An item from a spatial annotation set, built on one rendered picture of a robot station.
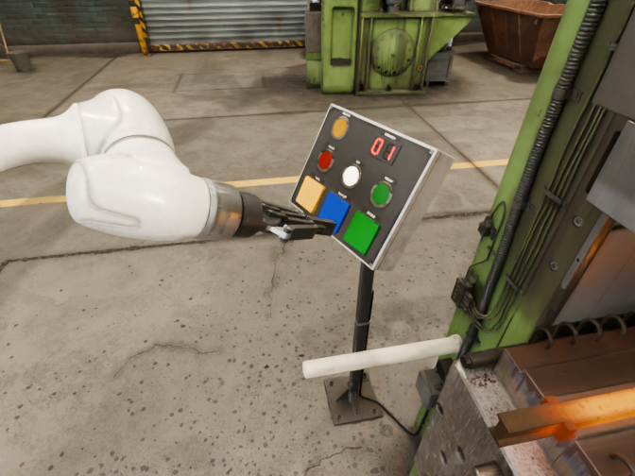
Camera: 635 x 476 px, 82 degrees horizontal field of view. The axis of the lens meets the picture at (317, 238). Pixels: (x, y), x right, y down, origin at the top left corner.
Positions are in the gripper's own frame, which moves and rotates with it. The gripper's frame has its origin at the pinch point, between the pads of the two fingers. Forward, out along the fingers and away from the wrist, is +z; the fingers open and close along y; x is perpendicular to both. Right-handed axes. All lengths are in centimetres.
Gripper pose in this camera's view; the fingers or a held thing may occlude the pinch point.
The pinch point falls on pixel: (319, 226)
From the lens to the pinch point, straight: 71.4
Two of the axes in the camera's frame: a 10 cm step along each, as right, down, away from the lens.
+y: 5.8, 5.0, -6.4
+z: 7.0, 0.8, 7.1
